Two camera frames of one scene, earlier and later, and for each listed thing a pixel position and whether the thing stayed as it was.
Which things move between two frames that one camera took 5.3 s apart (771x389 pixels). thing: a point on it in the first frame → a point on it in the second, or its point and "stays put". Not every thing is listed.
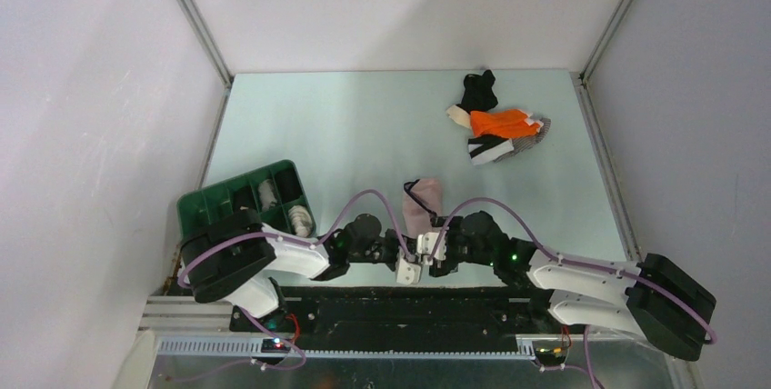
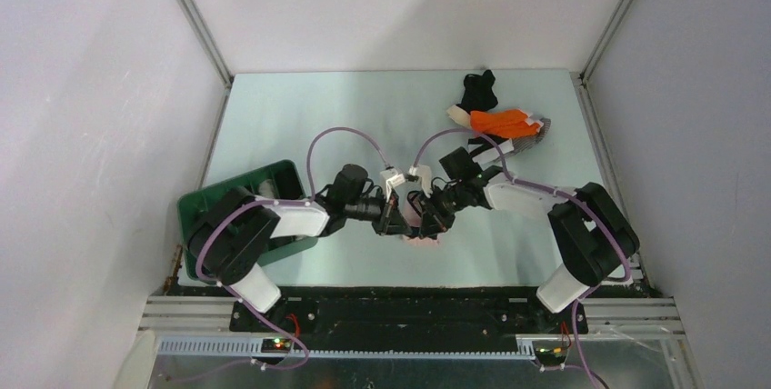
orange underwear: x=510 y=123 stays put
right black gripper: x=442 y=268 → x=433 y=222
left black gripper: x=395 y=245 → x=390 y=221
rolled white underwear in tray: x=266 y=194 stays put
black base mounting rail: x=401 y=312 stays put
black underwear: x=478 y=94 stays put
